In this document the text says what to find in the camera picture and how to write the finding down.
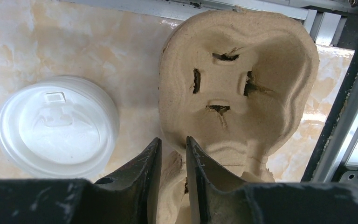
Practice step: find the brown pulp carrier piece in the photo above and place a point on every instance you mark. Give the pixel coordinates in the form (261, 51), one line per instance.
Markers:
(238, 83)

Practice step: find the stack of plastic lids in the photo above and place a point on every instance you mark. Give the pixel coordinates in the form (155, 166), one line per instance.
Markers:
(61, 127)

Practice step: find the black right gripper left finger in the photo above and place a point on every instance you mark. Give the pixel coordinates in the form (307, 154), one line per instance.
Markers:
(128, 195)

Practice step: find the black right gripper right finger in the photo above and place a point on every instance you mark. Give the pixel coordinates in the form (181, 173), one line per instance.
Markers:
(217, 196)

